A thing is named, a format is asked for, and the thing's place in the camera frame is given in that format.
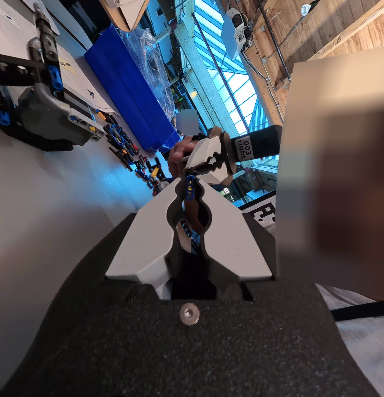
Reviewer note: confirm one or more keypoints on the grey black lego model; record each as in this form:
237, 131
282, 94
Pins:
46, 114

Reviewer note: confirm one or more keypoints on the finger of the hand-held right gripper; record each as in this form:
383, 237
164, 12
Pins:
216, 176
204, 152

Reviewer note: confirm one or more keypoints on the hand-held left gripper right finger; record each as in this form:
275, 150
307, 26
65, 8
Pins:
235, 245

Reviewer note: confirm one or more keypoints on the pile of small lego pieces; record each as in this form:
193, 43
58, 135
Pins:
126, 145

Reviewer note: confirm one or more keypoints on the yellow lego piece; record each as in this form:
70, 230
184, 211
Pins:
154, 172

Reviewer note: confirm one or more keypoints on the wooden board with instruction poster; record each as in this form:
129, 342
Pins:
126, 12

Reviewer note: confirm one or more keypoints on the clear plastic bag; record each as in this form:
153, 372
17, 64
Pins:
151, 62

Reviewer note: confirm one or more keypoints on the black white printed tag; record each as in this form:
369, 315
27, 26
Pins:
260, 207

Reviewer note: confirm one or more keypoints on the plain white paper sheet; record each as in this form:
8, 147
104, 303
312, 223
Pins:
12, 15

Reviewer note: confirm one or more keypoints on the skylight window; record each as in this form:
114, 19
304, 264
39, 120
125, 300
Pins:
232, 86

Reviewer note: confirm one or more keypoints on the instruction paper with yellow patch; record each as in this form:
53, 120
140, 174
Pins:
86, 90

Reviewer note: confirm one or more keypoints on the dark ceiling pipe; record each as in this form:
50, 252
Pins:
274, 37

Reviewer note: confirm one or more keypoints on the blue plastic bin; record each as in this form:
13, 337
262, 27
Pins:
123, 83

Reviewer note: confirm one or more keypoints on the white ceiling spotlight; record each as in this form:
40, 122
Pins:
305, 9

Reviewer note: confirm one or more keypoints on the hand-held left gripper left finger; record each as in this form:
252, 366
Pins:
142, 235

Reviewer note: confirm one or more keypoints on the person's white shirt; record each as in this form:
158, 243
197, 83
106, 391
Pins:
365, 347

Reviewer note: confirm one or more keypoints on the white ceiling device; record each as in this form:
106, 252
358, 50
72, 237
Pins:
233, 31

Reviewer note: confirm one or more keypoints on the another person's forearm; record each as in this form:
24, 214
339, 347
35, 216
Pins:
196, 215

